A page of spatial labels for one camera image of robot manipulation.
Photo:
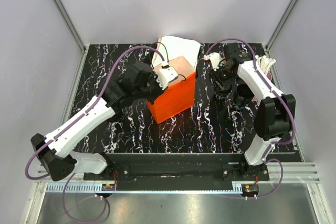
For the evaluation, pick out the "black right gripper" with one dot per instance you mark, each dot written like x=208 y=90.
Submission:
x=220 y=84

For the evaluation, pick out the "black printed paper cup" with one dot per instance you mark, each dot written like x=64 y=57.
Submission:
x=221 y=95

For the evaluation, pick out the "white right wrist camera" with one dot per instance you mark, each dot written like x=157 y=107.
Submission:
x=215 y=59

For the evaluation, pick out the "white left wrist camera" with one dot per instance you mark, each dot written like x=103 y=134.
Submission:
x=165 y=76

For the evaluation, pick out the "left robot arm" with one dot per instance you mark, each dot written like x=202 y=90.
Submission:
x=55 y=150

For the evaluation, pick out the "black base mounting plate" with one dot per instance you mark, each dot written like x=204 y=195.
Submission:
x=180 y=172

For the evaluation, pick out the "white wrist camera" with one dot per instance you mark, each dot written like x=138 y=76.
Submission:
x=165 y=76
x=215 y=59

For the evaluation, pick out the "white folded towel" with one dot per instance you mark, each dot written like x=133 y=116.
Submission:
x=172 y=47

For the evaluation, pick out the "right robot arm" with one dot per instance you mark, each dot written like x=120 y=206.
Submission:
x=274 y=122

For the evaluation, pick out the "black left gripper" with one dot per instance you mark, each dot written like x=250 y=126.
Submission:
x=151 y=99

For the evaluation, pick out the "orange paper bag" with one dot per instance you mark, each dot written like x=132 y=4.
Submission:
x=180 y=94

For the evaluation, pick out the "white wooden stir sticks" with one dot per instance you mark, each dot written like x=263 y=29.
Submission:
x=265 y=63

